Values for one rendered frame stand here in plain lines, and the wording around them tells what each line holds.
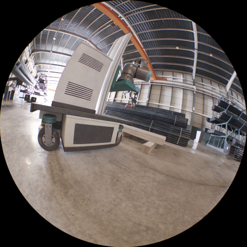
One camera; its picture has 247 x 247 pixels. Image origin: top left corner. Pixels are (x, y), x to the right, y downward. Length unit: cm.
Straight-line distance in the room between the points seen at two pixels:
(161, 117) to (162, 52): 949
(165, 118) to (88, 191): 232
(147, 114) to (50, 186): 252
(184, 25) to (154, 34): 347
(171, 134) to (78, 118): 208
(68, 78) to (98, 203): 68
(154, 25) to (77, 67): 957
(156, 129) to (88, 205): 215
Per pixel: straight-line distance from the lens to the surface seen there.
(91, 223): 35
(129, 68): 91
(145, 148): 94
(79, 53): 66
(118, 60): 101
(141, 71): 91
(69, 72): 58
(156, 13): 976
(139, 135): 126
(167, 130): 222
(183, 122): 239
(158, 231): 41
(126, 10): 1009
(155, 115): 241
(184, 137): 224
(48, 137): 58
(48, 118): 54
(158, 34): 1010
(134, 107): 138
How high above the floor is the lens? 35
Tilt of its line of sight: 4 degrees down
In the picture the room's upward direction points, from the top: 14 degrees clockwise
